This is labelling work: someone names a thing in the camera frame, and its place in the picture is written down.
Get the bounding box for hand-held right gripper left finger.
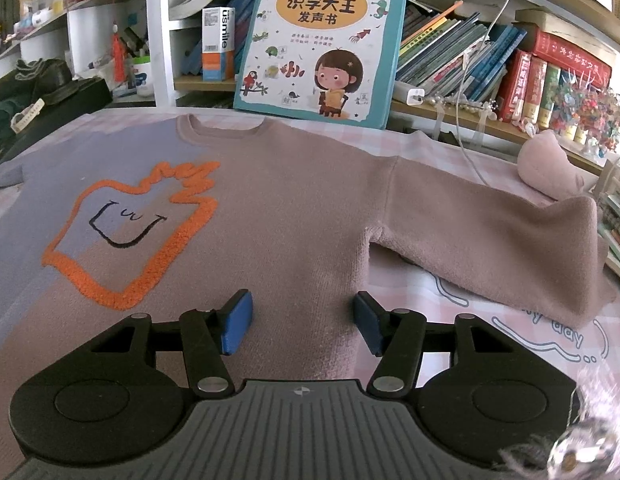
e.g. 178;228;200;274
87;289;254;399

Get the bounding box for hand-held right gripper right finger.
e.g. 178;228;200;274
353;291;523;400

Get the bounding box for pink purple sweater orange outline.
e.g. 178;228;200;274
0;114;618;441

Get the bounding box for white charger plug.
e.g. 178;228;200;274
394;80;427;108

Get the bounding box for wooden bookshelf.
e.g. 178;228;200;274
390;0;620;176

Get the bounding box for pearl hair ornament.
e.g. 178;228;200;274
430;94;498;121

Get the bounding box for pink plush toy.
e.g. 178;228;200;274
517;130;598;201

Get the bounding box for white pen cup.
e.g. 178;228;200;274
131;55;153;98

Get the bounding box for large teal children's book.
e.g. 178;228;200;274
233;0;409;130

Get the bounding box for stack of books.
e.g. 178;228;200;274
597;150;620;286

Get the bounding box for white orange carton box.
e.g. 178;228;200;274
201;6;237;82

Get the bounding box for thick red upright book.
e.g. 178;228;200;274
496;50;533;123
522;57;548;126

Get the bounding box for red tassel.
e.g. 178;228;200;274
112;25;128;83

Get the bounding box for thick green upright book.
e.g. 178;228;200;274
537;65;561;128

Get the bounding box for white shelf unit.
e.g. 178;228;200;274
0;0;271;108

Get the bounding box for colourful bead ornament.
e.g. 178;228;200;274
550;72;620;151

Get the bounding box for black leather shoes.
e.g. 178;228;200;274
0;58;73;106

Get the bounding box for thick red book lying flat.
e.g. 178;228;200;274
532;30;615;78

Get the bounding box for white cable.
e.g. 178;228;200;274
452;0;520;186

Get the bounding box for white watch strap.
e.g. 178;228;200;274
10;97;45;133

